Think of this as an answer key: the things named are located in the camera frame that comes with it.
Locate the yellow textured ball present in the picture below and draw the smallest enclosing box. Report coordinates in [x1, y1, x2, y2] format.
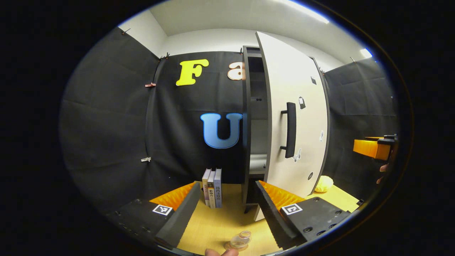
[315, 175, 334, 193]

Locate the black door handle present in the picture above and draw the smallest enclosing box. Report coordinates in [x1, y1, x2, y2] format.
[280, 102, 297, 159]

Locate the clear plastic water bottle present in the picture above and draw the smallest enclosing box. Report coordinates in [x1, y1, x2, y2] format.
[225, 230, 252, 251]

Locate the beige cabinet door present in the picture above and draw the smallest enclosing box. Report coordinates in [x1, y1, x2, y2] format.
[255, 31, 330, 222]

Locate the beige book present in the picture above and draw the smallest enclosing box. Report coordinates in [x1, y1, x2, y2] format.
[207, 171, 216, 209]

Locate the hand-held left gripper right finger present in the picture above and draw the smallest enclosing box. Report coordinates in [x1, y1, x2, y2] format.
[254, 180, 352, 250]

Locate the black backdrop cloth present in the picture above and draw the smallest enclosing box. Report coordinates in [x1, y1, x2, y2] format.
[60, 28, 400, 214]

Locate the dark grey cabinet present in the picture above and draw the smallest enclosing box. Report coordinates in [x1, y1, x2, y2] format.
[242, 46, 331, 214]

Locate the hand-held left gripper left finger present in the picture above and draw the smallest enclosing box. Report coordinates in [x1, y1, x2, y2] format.
[106, 181, 202, 249]

